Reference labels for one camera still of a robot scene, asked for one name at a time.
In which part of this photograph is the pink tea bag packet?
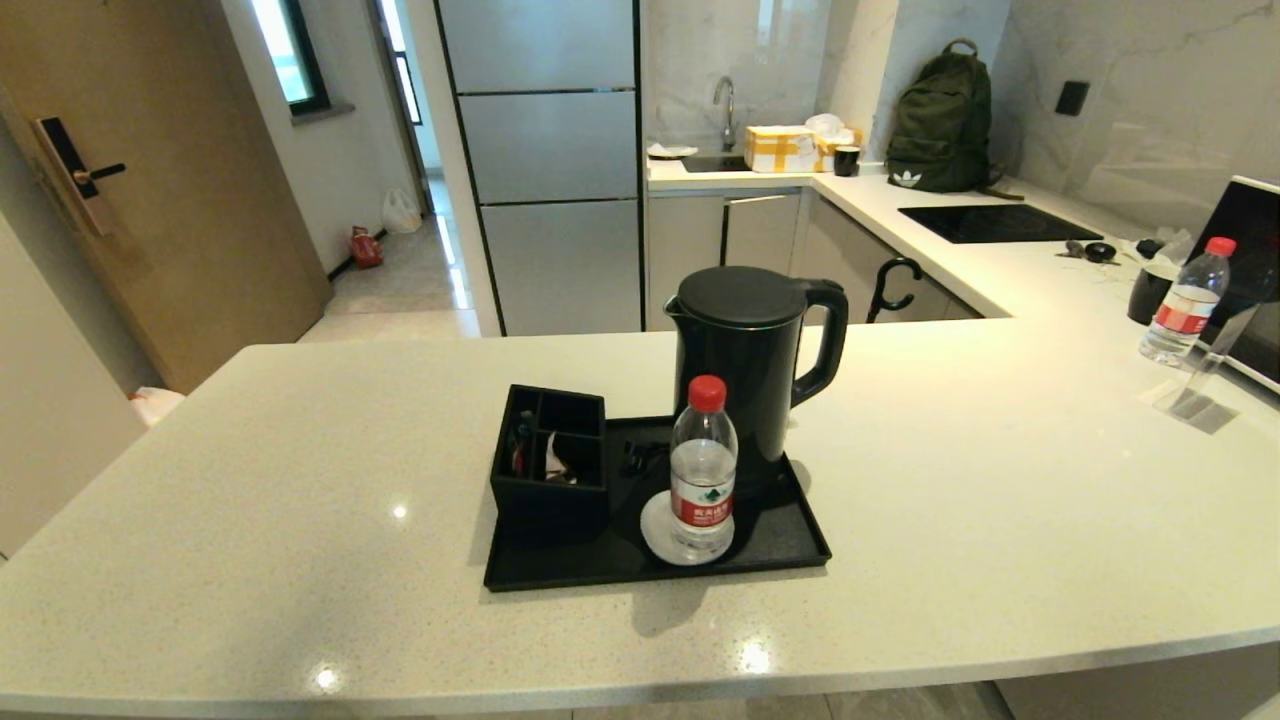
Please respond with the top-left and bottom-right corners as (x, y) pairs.
(545, 432), (601, 487)

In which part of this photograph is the clear water bottle red cap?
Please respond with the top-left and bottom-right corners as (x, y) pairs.
(1138, 237), (1237, 367)
(668, 375), (739, 561)

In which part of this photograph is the black electric kettle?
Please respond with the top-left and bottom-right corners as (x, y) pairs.
(664, 265), (849, 499)

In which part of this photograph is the black cup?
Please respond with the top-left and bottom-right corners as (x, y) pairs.
(1126, 262), (1173, 326)

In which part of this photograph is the grey cabinet door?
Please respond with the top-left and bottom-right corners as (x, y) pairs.
(647, 194), (725, 331)
(722, 192), (802, 279)

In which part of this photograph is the black compartment organizer box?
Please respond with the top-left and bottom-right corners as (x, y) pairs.
(488, 384), (611, 547)

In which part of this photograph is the silver refrigerator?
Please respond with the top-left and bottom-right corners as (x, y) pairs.
(435, 0), (646, 337)

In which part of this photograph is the black rectangular serving tray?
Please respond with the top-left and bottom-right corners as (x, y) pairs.
(484, 415), (833, 591)

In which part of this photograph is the white box yellow tape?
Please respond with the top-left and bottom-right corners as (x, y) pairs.
(744, 126), (819, 175)

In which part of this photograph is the chrome kitchen faucet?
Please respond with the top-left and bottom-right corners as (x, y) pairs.
(712, 76), (739, 153)

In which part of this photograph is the dark green backpack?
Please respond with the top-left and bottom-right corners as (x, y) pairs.
(885, 38), (1025, 201)

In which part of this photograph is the narrow dark framed glass door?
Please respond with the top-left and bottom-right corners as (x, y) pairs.
(376, 0), (425, 127)

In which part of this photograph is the black induction cooktop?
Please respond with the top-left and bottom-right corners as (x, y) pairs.
(897, 204), (1103, 245)

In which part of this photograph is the dark framed window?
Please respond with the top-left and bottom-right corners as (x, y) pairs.
(250, 0), (331, 116)

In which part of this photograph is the brown wooden door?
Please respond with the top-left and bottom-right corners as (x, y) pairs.
(0, 0), (333, 394)

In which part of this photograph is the pale pink white bag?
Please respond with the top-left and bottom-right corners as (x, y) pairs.
(130, 387), (187, 428)

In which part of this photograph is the crumpled clear plastic wrap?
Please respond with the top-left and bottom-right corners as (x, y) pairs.
(1135, 228), (1196, 271)

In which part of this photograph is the clear acrylic sign holder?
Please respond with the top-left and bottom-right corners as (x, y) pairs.
(1152, 300), (1261, 434)

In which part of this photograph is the black electronic door lock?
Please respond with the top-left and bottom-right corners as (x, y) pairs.
(30, 117), (128, 237)

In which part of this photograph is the black curved umbrella handle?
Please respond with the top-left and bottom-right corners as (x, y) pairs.
(866, 257), (924, 324)

